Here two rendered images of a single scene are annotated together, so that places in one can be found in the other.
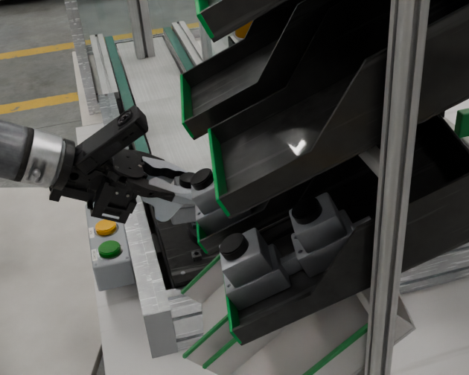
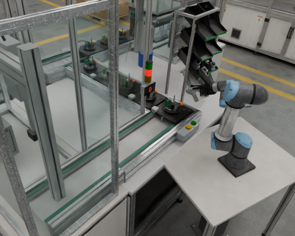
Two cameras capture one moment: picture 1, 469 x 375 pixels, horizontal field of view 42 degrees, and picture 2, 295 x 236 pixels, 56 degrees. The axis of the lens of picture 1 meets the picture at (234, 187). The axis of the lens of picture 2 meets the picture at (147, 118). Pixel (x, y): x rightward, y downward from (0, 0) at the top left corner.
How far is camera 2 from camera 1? 265 cm
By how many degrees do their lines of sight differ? 95
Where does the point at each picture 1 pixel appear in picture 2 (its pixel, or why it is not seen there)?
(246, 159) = (213, 51)
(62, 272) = (195, 146)
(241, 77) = (200, 53)
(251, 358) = not seen: hidden behind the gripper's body
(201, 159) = (140, 133)
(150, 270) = (192, 115)
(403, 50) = not seen: hidden behind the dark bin
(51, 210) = (179, 164)
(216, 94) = (203, 56)
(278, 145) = (211, 48)
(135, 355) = (201, 123)
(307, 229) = not seen: hidden behind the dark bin
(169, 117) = (120, 152)
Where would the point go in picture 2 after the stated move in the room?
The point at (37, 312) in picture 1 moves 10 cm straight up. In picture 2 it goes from (208, 143) to (210, 132)
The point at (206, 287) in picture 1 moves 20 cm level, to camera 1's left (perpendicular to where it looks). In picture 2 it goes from (195, 98) to (213, 110)
